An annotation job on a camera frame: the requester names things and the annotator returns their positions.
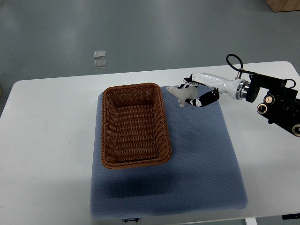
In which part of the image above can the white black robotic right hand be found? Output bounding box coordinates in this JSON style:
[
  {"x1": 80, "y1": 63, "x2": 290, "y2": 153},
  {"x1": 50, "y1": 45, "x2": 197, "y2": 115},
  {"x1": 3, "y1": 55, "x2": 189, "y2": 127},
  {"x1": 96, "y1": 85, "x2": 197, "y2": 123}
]
[{"x1": 178, "y1": 73, "x2": 250, "y2": 107}]

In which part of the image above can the white toy polar bear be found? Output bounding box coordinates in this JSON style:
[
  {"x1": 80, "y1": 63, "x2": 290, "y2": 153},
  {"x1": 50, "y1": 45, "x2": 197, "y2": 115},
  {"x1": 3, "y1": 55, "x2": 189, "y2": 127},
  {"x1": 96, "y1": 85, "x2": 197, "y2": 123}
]
[{"x1": 166, "y1": 86, "x2": 198, "y2": 107}]

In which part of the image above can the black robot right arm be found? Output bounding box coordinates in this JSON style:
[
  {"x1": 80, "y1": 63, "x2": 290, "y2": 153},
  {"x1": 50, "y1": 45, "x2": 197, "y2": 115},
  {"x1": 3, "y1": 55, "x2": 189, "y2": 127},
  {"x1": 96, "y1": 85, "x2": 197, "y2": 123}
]
[{"x1": 242, "y1": 73, "x2": 300, "y2": 137}]

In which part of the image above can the brown wicker basket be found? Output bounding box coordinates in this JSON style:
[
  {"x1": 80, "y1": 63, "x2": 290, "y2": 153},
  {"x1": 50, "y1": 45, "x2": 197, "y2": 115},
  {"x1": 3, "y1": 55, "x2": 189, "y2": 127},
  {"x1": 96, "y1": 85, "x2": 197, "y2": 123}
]
[{"x1": 101, "y1": 83, "x2": 172, "y2": 169}]

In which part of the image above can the blue-grey textured mat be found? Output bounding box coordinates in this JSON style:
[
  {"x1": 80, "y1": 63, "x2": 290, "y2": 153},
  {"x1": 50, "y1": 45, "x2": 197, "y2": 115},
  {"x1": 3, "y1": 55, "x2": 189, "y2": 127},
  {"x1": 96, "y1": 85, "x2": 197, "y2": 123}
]
[{"x1": 90, "y1": 87, "x2": 248, "y2": 220}]

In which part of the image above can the wooden box corner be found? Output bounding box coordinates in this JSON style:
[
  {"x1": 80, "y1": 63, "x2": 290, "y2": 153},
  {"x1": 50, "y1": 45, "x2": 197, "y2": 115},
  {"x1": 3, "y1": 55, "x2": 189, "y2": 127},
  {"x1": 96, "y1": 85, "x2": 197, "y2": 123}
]
[{"x1": 265, "y1": 0, "x2": 300, "y2": 12}]

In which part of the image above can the upper silver floor plate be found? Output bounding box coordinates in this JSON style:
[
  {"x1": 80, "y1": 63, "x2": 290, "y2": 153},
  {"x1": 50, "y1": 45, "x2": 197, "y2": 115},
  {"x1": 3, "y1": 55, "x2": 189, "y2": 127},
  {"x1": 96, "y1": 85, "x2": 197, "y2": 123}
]
[{"x1": 94, "y1": 50, "x2": 106, "y2": 59}]

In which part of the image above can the silver floor plate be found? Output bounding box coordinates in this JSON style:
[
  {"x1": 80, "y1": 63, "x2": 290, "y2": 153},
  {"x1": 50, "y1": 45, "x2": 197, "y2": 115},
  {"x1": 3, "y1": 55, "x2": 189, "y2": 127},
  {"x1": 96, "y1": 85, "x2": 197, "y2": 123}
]
[
  {"x1": 94, "y1": 59, "x2": 106, "y2": 68},
  {"x1": 94, "y1": 50, "x2": 106, "y2": 59}
]

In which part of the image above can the lower silver floor plate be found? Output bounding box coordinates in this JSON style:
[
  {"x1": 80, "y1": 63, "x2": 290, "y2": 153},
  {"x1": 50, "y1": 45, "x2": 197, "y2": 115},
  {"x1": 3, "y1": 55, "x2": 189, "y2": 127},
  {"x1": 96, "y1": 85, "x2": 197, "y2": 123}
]
[{"x1": 94, "y1": 59, "x2": 106, "y2": 68}]

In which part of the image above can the dark label under mat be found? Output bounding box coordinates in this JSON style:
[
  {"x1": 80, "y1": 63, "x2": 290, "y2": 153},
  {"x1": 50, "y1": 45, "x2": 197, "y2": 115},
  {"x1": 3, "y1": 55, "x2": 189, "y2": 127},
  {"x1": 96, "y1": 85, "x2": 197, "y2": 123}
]
[{"x1": 124, "y1": 218, "x2": 139, "y2": 223}]

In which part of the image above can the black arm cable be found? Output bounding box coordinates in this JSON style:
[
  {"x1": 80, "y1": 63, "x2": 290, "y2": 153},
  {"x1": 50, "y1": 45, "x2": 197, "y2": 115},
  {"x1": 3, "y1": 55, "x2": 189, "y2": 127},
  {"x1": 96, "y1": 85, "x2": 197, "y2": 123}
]
[{"x1": 225, "y1": 54, "x2": 296, "y2": 88}]

